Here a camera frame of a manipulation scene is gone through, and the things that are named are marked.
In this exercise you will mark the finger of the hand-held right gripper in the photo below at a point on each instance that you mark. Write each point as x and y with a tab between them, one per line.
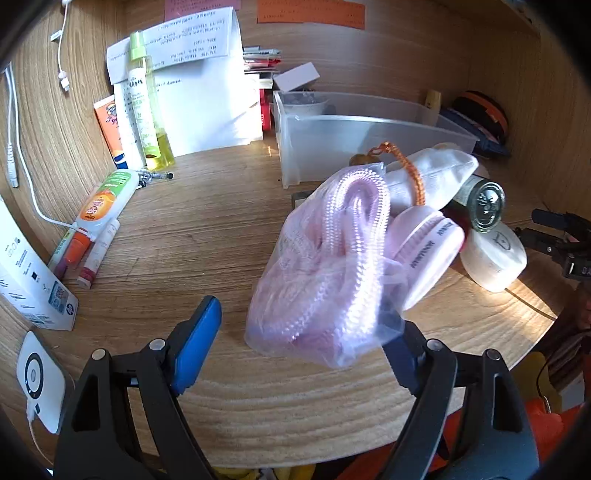
551	219
540	242

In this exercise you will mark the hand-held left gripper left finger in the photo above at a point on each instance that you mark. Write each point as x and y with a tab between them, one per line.
198	344

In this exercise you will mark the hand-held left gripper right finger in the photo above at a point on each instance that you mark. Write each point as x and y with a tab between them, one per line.
400	367

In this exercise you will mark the translucent plastic storage box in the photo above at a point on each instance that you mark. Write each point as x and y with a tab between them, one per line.
323	138

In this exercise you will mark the white round container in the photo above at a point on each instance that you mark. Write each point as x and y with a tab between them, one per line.
494	263

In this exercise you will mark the blue pencil case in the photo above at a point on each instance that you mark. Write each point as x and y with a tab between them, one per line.
480	138

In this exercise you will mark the pink round case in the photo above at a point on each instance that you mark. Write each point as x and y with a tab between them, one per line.
429	249

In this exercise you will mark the wooden desk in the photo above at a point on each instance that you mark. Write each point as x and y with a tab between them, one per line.
207	230

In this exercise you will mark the black pouch with orange zipper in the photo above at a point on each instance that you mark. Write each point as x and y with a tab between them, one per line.
485	110

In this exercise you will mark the yellow plastic object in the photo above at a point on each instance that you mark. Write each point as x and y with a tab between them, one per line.
545	383

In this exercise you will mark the white pink lip tube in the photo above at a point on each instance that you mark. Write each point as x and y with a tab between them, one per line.
99	251

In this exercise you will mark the pale yellow tube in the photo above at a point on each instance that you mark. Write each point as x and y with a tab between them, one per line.
432	104

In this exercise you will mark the orange red garment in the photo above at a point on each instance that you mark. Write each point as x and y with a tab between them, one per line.
554	443

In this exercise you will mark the white green bottle orange cap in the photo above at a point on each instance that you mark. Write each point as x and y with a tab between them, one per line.
106	198

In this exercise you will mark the large white cardboard box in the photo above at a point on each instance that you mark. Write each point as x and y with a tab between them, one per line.
27	277

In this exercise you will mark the orange tube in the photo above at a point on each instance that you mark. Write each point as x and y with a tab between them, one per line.
111	129

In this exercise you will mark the white paper sheet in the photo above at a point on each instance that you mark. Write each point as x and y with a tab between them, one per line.
207	110

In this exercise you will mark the yellow spray bottle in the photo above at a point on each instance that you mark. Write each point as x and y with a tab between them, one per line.
147	115

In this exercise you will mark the red book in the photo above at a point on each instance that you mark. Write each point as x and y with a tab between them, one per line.
265	113

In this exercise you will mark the clear plastic bowl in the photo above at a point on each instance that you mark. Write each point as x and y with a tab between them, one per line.
309	105

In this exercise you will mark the small white cardboard box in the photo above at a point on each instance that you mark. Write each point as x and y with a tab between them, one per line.
295	77

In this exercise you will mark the stack of books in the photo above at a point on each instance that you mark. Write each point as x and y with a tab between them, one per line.
261	62

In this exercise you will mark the white printed paper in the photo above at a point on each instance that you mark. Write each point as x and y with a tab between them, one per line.
194	37

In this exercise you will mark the orange sticky note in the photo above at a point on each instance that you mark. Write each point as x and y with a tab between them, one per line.
309	11

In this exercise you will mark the pink sticky note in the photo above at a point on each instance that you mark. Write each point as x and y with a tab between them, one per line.
198	7

